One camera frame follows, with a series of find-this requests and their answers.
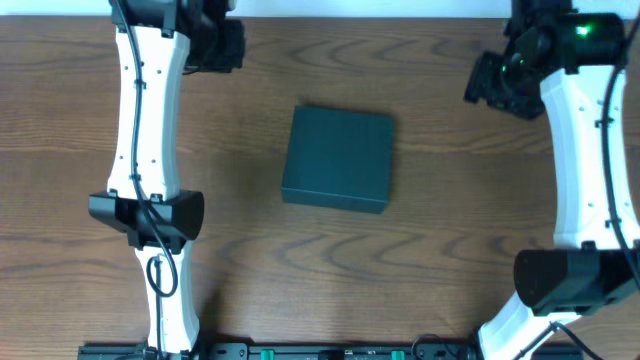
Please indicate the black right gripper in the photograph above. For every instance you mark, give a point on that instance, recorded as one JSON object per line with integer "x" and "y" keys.
{"x": 486, "y": 80}

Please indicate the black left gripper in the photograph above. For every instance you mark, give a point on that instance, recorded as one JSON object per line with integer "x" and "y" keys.
{"x": 230, "y": 45}

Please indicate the black gift box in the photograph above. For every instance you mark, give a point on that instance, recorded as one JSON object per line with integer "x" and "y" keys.
{"x": 339, "y": 159}

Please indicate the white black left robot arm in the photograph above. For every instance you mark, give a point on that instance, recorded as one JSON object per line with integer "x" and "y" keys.
{"x": 160, "y": 42}

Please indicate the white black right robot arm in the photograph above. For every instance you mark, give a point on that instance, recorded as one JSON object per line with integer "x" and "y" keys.
{"x": 569, "y": 66}

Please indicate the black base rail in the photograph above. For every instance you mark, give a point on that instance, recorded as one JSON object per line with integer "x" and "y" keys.
{"x": 242, "y": 351}

